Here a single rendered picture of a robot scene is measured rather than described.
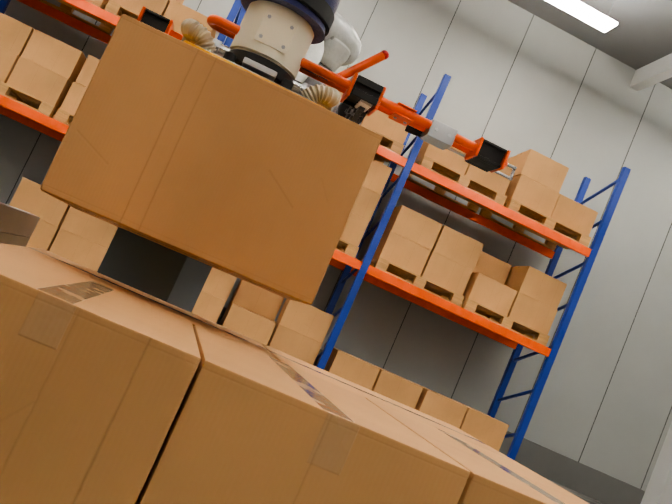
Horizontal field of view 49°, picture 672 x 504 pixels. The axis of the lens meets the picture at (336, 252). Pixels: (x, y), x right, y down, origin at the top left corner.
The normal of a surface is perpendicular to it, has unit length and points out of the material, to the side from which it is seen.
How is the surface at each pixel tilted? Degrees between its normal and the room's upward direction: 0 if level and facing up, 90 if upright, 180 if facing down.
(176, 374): 90
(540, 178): 90
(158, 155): 90
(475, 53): 90
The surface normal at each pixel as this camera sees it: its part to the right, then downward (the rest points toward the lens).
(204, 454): 0.21, -0.02
